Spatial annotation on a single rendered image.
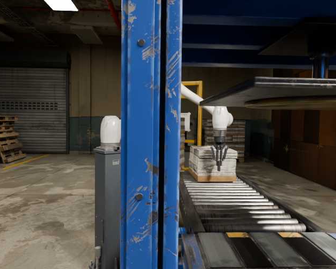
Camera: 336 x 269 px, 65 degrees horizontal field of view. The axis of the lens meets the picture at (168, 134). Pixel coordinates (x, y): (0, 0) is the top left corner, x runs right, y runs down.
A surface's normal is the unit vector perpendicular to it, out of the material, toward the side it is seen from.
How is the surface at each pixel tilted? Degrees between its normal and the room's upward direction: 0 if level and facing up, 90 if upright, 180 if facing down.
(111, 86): 90
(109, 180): 90
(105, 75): 90
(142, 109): 90
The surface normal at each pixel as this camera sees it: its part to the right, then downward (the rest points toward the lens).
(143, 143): 0.04, 0.05
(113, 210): 0.65, 0.05
